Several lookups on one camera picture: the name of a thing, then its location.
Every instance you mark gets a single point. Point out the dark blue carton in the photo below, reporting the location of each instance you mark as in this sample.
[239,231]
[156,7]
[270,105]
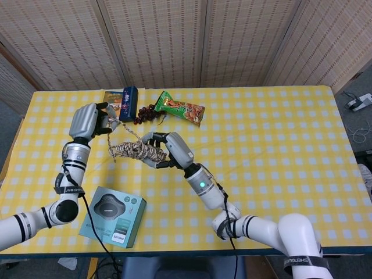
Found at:
[129,101]

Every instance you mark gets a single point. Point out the crumpled grey paper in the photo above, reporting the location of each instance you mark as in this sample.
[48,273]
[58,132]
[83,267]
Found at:
[67,263]

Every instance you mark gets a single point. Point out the white floor power strip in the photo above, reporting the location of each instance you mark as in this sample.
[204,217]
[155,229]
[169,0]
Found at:
[359,103]

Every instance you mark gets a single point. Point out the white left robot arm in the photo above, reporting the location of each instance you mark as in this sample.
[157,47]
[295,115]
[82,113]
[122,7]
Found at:
[74,157]

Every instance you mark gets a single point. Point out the green snack bag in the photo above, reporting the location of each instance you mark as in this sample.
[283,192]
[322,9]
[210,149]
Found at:
[180,109]

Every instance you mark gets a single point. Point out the black floor object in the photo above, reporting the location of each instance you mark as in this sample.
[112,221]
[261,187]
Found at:
[364,157]

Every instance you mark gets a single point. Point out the dark red grape bunch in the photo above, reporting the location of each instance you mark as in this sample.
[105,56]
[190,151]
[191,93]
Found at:
[143,113]

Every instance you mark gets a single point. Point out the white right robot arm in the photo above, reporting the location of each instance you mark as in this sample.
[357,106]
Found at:
[206,191]

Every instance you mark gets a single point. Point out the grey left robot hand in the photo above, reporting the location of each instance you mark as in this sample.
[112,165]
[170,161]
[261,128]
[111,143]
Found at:
[84,122]

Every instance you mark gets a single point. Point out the white crumpled fabric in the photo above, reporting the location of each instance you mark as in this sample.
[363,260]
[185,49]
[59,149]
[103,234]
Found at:
[366,180]

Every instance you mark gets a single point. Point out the teal Philips product box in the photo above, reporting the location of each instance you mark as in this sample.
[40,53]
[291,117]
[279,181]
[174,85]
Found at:
[116,215]

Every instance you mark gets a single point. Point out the woven folding screen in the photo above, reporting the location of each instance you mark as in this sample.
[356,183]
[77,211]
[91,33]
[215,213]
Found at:
[162,43]

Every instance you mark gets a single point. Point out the blue padded seat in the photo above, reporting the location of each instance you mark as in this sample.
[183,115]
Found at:
[174,267]

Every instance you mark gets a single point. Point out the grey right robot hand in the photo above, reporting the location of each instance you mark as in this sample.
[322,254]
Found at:
[180,151]

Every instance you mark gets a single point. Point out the flat orange picture box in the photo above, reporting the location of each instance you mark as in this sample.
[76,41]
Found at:
[112,98]

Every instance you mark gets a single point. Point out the yellow checkered tablecloth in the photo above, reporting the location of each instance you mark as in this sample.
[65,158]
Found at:
[261,174]

